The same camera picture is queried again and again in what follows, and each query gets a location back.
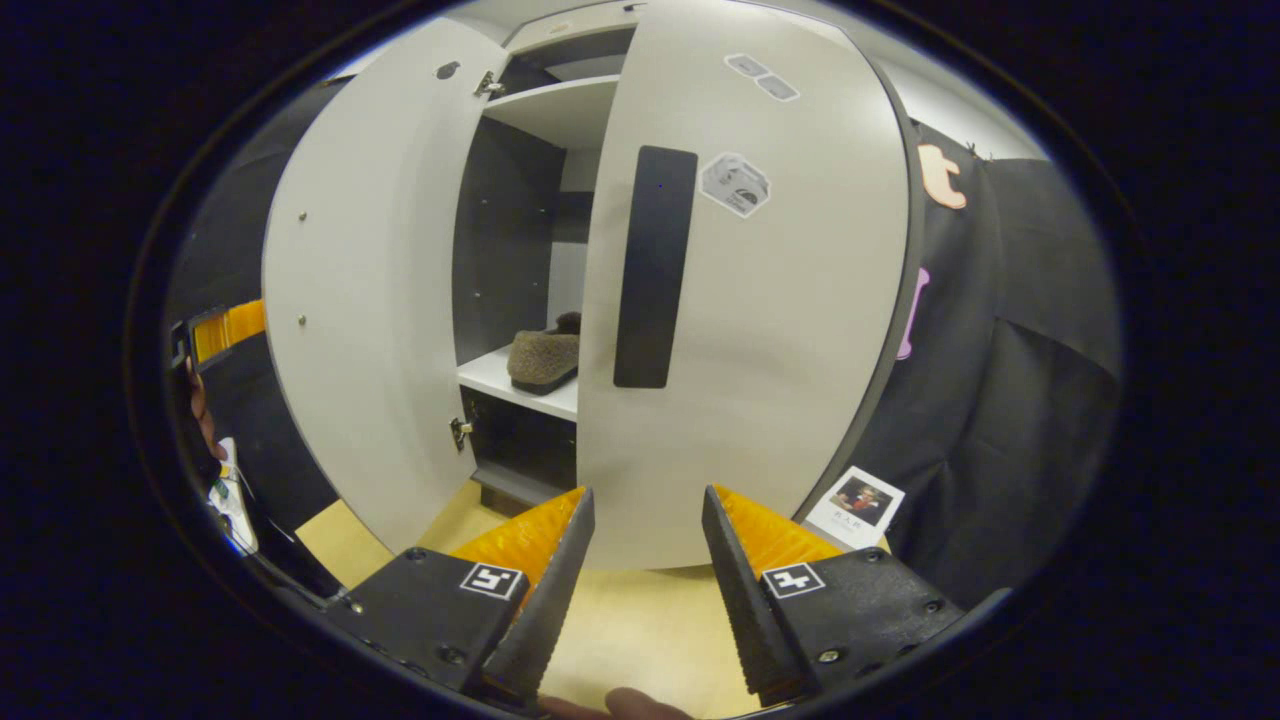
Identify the metal door hinge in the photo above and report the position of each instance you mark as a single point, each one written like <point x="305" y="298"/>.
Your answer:
<point x="487" y="85"/>
<point x="460" y="432"/>

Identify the grey shoe cabinet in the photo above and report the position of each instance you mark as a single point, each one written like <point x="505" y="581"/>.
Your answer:
<point x="500" y="250"/>

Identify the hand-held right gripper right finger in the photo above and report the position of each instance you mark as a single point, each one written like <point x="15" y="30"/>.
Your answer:
<point x="745" y="600"/>

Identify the grey cabinet drawer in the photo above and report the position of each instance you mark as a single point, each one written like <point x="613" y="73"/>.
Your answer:
<point x="570" y="22"/>

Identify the black backdrop cloth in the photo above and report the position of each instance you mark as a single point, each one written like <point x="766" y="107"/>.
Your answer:
<point x="225" y="220"/>
<point x="1020" y="420"/>

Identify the white photo card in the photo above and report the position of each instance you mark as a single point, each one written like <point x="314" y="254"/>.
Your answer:
<point x="855" y="505"/>

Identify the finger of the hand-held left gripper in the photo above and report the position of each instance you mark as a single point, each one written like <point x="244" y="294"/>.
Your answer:
<point x="230" y="330"/>

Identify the grey shoe cabinet door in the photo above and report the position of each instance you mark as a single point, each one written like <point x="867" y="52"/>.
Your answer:
<point x="780" y="350"/>
<point x="370" y="300"/>

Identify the white cabinet shelf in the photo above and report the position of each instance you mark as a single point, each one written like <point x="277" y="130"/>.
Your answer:
<point x="490" y="375"/>
<point x="560" y="110"/>

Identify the brown fuzzy slipper shoe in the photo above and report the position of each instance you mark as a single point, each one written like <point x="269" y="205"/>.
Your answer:
<point x="540" y="360"/>

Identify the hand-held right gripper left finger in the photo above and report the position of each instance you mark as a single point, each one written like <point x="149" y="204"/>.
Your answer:
<point x="555" y="600"/>

